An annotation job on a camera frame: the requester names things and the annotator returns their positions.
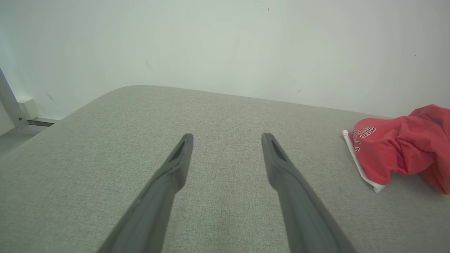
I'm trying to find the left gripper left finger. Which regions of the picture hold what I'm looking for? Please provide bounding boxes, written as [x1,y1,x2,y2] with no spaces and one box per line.
[97,133,194,253]

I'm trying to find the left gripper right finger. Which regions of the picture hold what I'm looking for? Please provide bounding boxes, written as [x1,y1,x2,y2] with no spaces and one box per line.
[261,132,357,253]

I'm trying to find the red jersey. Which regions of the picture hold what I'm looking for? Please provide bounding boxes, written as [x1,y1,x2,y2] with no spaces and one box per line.
[342,104,450,195]

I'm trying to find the white plastic block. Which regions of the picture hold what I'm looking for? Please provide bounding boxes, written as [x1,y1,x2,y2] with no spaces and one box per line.
[18,98,40,120]

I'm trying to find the grey metal frame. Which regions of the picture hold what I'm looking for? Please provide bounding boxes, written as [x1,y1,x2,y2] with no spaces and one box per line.
[0,68,60,129]

